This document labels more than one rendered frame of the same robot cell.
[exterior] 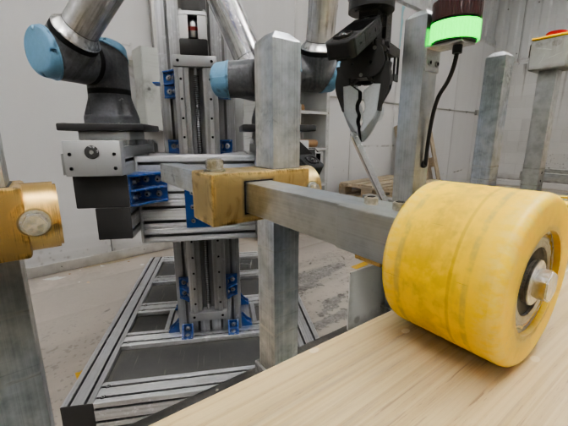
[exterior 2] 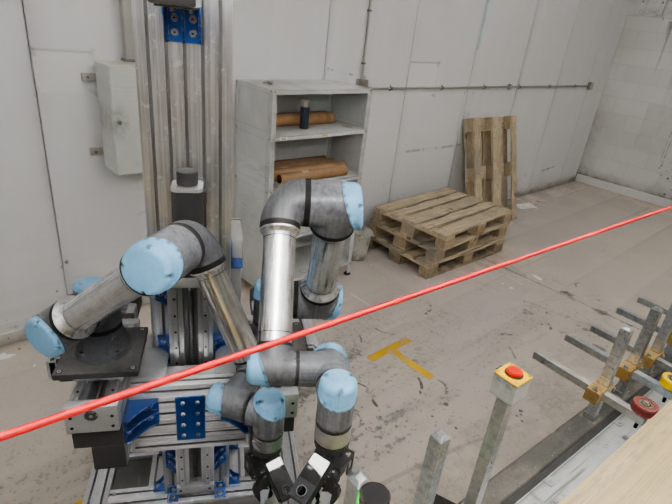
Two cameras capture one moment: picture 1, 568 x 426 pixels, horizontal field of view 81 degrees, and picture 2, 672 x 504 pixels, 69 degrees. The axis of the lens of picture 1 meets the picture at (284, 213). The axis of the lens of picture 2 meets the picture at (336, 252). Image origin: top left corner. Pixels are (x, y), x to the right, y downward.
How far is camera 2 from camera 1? 1.01 m
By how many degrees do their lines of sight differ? 13
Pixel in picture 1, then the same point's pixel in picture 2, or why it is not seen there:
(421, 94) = not seen: outside the picture
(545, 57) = (500, 391)
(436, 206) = not seen: outside the picture
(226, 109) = not seen: hidden behind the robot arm
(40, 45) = (44, 340)
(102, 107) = (95, 351)
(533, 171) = (484, 461)
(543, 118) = (495, 429)
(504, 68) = (439, 451)
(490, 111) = (429, 470)
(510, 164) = (621, 164)
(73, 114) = (15, 154)
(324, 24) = (323, 284)
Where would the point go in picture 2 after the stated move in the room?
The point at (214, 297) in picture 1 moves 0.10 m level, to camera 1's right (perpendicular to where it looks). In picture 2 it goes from (201, 473) to (228, 474)
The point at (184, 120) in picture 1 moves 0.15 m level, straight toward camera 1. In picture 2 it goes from (176, 334) to (178, 364)
